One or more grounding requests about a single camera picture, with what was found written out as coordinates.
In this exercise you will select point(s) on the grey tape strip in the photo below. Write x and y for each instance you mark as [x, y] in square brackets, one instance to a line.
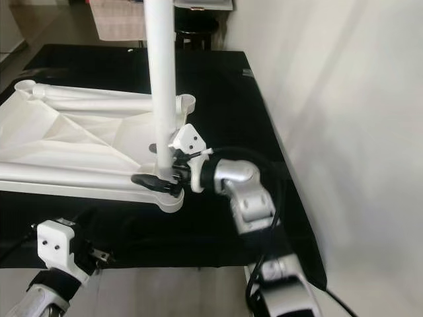
[246, 74]

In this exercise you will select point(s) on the clear plastic storage bin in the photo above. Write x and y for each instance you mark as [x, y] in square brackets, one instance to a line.
[205, 4]

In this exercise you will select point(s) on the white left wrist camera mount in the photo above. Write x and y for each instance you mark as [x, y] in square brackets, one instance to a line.
[54, 241]

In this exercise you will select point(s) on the cloth covered side table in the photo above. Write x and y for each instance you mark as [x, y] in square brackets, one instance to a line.
[115, 20]

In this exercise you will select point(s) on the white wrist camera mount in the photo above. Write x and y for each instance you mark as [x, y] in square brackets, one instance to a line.
[188, 139]
[54, 241]

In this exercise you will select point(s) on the black round stool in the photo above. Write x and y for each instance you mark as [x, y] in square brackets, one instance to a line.
[198, 26]

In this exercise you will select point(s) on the black tablecloth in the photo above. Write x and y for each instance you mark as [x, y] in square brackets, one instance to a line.
[238, 99]

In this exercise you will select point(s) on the white plastic children table top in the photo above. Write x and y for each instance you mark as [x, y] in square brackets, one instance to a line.
[86, 132]

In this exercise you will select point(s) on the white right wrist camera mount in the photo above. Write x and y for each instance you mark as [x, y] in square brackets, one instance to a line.
[188, 139]

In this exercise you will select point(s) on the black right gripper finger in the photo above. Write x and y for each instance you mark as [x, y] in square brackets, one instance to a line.
[152, 183]
[154, 149]

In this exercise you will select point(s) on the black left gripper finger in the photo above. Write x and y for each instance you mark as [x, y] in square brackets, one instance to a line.
[84, 215]
[122, 239]

